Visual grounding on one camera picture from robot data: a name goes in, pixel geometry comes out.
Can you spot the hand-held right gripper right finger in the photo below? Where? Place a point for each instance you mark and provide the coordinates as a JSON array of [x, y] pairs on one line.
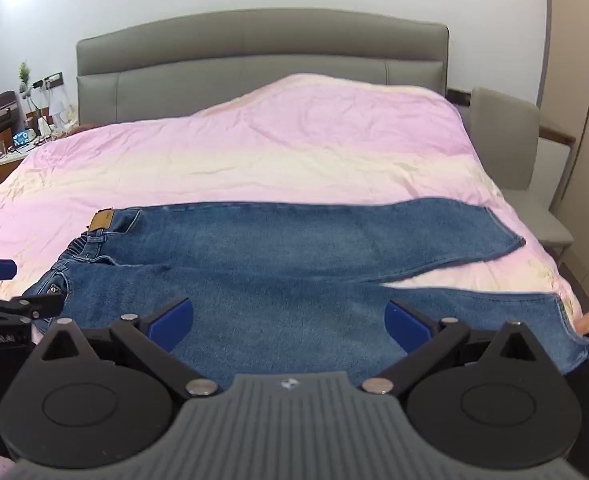
[[405, 324]]

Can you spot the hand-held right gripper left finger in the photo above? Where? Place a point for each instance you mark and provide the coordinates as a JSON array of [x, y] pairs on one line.
[[173, 321]]

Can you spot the blue denim pants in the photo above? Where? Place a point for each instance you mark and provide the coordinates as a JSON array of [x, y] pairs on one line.
[[274, 260]]

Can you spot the wooden nightstand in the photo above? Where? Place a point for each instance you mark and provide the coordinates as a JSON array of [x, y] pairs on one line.
[[9, 162]]

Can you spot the white table lamp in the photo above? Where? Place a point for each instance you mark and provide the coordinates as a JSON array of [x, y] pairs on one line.
[[58, 109]]

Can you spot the small green plant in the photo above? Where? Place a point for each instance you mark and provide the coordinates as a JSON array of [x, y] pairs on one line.
[[24, 77]]

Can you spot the black garment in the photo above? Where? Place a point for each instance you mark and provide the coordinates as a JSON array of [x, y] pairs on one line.
[[586, 400]]

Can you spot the pink bed blanket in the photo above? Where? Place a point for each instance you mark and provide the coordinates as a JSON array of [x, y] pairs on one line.
[[299, 150]]

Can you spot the grey chair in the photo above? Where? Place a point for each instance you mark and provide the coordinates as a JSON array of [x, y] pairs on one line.
[[511, 145]]

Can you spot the beige wardrobe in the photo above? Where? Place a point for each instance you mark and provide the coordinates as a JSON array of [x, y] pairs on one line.
[[581, 110]]

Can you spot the grey padded headboard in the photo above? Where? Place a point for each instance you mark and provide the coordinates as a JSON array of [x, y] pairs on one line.
[[254, 55]]

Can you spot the wall socket panel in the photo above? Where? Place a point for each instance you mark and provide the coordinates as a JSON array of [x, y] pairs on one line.
[[49, 80]]

